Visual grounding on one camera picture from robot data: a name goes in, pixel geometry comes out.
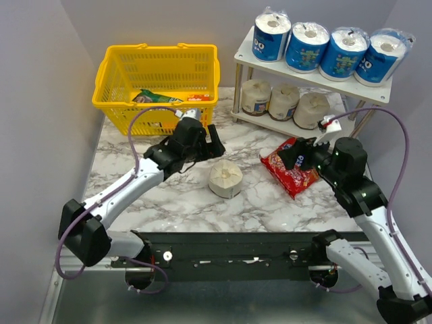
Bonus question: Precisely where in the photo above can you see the green snack packet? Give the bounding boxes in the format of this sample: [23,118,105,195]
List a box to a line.
[132,89,183,103]

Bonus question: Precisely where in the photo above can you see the orange box in basket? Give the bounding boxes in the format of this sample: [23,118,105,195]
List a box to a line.
[187,94,212,102]

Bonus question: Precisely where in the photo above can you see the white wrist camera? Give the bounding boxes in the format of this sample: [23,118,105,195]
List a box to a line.
[175,108,201,121]
[313,115,342,146]

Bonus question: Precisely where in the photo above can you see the white two-tier shelf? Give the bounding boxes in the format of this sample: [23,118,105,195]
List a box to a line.
[230,28,392,138]

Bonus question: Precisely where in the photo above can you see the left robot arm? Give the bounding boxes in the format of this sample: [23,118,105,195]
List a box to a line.
[59,117,225,267]

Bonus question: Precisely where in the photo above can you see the red snack bag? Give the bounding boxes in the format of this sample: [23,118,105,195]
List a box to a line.
[260,138,319,199]

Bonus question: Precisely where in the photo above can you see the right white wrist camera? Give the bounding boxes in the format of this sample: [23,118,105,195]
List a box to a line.
[313,115,342,146]

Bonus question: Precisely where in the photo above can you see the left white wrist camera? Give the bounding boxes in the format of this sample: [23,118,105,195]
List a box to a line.
[175,108,201,121]

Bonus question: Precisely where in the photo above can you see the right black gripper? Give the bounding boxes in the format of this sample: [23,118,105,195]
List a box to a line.
[276,132,343,186]

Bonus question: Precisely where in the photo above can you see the blue roll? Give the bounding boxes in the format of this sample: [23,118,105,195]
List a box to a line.
[252,7,292,62]
[285,22,330,74]
[319,27,370,82]
[354,28,416,87]

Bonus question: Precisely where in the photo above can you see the beige brown roll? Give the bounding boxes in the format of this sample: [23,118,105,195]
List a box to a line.
[241,79,271,117]
[268,83,300,122]
[293,92,330,130]

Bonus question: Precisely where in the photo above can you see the yellow plastic shopping basket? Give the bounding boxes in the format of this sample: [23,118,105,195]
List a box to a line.
[92,43,220,136]

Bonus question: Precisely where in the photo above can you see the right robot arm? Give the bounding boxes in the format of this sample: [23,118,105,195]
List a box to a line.
[278,137,431,323]

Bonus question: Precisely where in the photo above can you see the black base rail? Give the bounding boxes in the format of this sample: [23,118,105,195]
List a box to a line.
[111,231,352,281]

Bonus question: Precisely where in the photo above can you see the beige brown roll front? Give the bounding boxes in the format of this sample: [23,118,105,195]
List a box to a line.
[241,79,271,117]

